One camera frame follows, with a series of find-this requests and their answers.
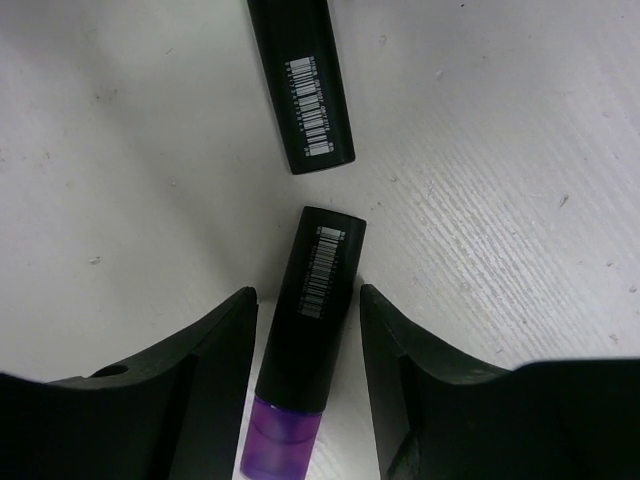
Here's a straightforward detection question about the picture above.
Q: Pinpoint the purple black highlighter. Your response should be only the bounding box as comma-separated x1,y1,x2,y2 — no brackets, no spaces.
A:
240,206,366,479

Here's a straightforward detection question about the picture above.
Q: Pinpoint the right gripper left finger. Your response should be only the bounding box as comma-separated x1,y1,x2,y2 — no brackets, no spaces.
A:
44,287,257,479

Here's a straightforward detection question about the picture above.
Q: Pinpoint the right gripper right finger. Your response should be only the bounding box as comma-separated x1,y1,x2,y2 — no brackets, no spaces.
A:
359,284,507,479

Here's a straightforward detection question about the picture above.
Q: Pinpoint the yellow black highlighter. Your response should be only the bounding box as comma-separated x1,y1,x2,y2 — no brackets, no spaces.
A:
248,0,356,175

